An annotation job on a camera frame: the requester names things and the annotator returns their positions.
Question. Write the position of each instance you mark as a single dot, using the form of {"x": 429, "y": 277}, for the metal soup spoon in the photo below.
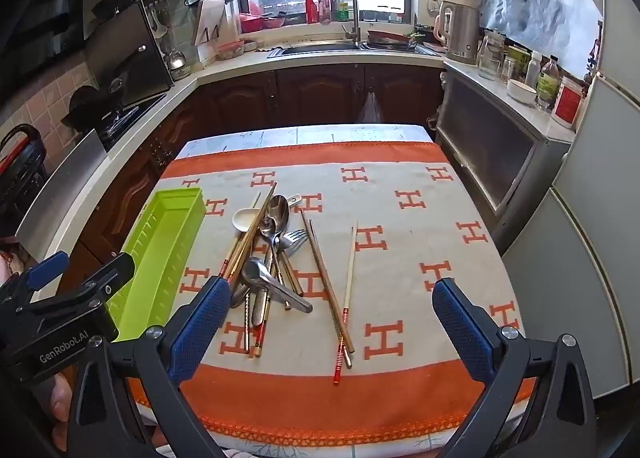
{"x": 255, "y": 270}

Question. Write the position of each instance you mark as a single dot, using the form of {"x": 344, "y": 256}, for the glass jar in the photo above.
{"x": 508, "y": 71}

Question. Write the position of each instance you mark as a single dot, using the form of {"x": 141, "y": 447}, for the green dish soap bottle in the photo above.
{"x": 342, "y": 10}

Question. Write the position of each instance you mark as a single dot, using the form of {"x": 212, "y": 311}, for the black range hood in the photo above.
{"x": 45, "y": 12}

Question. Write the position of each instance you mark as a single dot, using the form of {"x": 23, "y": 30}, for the white container red label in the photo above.
{"x": 569, "y": 105}

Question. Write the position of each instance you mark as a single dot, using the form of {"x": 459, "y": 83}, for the steel kitchen sink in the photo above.
{"x": 315, "y": 48}

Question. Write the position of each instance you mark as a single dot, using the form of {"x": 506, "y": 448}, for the steel electric kettle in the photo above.
{"x": 462, "y": 32}

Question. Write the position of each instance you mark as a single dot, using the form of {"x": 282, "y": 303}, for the pink-lidded food container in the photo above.
{"x": 230, "y": 50}

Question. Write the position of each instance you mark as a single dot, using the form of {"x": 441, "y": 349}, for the glass pitcher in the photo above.
{"x": 491, "y": 57}

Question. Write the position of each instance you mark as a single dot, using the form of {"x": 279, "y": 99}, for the steel sink faucet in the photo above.
{"x": 354, "y": 12}

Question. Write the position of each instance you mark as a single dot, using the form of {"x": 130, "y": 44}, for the red-striped bamboo chopstick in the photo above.
{"x": 350, "y": 278}
{"x": 259, "y": 338}
{"x": 245, "y": 227}

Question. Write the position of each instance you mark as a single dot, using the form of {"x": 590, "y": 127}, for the white cutting board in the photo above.
{"x": 212, "y": 22}

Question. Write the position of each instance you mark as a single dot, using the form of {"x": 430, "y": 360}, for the stainless steel splash panel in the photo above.
{"x": 60, "y": 193}

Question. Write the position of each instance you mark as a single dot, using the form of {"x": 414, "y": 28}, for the grey glass-door cabinet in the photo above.
{"x": 490, "y": 152}

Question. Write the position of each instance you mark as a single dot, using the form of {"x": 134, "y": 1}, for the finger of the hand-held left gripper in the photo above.
{"x": 117, "y": 270}
{"x": 47, "y": 270}

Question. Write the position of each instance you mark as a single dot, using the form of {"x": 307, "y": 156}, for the orange patterned blanket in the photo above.
{"x": 400, "y": 263}

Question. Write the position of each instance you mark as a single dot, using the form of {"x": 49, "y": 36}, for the person's left hand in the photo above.
{"x": 60, "y": 408}

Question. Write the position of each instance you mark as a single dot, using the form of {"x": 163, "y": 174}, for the pink soap bottle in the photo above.
{"x": 325, "y": 7}

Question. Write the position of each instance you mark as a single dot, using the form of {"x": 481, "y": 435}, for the black gas stove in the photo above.
{"x": 130, "y": 117}

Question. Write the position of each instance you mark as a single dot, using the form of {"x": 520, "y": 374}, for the white ceramic spoon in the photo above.
{"x": 245, "y": 220}

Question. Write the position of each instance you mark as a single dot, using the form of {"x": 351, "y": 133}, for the white bowl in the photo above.
{"x": 522, "y": 92}

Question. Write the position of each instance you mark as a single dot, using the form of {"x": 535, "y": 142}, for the red pan with dishes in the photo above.
{"x": 390, "y": 37}

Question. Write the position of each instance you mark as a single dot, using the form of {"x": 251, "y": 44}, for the grey refrigerator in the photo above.
{"x": 600, "y": 198}

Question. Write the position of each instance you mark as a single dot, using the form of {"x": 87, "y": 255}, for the red plastic basin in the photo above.
{"x": 252, "y": 22}
{"x": 274, "y": 21}

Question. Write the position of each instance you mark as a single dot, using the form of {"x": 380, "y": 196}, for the red spray bottle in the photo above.
{"x": 311, "y": 7}

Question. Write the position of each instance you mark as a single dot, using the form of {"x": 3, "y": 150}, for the small steel pot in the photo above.
{"x": 176, "y": 65}

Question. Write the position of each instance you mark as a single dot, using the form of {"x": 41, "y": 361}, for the white kitchen countertop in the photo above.
{"x": 240, "y": 65}

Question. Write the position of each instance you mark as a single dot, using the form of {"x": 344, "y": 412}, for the brown wooden kitchen cabinets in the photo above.
{"x": 320, "y": 92}

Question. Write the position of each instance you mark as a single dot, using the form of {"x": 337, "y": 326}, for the metal fork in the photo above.
{"x": 295, "y": 239}

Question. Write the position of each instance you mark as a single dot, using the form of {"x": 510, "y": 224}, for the white plastic bottle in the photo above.
{"x": 534, "y": 71}

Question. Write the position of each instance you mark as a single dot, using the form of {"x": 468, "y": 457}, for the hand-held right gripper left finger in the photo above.
{"x": 200, "y": 328}

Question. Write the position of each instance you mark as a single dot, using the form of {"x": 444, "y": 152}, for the twisted metal chopstick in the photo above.
{"x": 247, "y": 330}

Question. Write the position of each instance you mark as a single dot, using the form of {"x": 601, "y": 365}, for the black wok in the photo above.
{"x": 90, "y": 105}

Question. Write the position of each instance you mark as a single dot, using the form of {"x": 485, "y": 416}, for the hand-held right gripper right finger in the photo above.
{"x": 465, "y": 328}

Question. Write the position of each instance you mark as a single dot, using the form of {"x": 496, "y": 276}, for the black appliance red trim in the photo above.
{"x": 22, "y": 167}

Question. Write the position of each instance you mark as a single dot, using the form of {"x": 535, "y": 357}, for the green plastic utensil tray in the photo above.
{"x": 165, "y": 238}

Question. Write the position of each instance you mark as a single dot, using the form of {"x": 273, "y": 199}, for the clear bottle green label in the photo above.
{"x": 547, "y": 87}

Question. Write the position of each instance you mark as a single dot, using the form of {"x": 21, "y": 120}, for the dark stove side panel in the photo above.
{"x": 130, "y": 57}

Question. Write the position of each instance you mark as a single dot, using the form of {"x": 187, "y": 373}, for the small metal spoon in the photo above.
{"x": 267, "y": 227}

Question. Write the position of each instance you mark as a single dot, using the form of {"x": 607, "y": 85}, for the white plastic bag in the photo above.
{"x": 371, "y": 110}

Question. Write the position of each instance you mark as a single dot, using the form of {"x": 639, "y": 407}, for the brown wooden chopstick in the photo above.
{"x": 255, "y": 228}
{"x": 324, "y": 274}
{"x": 325, "y": 285}

